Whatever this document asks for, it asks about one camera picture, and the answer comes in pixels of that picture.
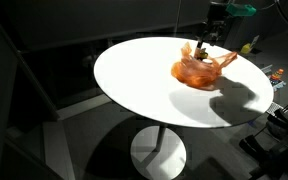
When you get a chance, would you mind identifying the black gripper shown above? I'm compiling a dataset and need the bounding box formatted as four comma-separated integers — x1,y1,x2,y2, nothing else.
195,1,231,60

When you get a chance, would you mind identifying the orange plastic bag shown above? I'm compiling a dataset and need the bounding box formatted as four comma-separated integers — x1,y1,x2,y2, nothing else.
170,41,239,91

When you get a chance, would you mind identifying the yellow object on floor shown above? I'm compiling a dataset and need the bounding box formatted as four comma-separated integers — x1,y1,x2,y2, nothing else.
239,34,261,56

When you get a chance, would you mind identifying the orange and blue toy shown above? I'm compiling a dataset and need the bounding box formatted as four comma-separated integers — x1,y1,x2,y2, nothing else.
268,67,287,92

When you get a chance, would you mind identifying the perforated metal plate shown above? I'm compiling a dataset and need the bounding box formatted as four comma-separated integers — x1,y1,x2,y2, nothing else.
266,101,284,117

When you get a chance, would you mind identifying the white round table base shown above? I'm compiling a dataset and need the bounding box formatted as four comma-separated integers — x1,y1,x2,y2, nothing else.
130,124,188,180

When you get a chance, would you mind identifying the black clamp stand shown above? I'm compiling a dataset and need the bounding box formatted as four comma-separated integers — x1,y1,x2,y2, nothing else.
238,108,288,180

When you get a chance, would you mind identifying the table pedestal post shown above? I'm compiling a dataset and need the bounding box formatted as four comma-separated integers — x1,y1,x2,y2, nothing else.
155,124,169,152

